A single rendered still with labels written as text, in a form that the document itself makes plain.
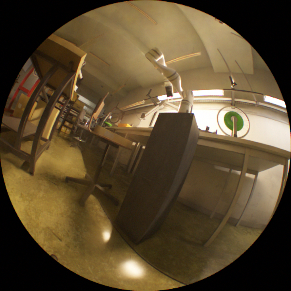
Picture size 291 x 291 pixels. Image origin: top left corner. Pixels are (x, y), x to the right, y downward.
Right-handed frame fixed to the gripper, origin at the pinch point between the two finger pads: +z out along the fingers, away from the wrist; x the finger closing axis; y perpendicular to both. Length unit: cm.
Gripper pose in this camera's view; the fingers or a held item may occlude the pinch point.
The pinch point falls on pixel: (170, 103)
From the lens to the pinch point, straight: 98.5
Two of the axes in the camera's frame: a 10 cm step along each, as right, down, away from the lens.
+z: 2.3, 8.0, 5.6
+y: 6.2, -5.6, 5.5
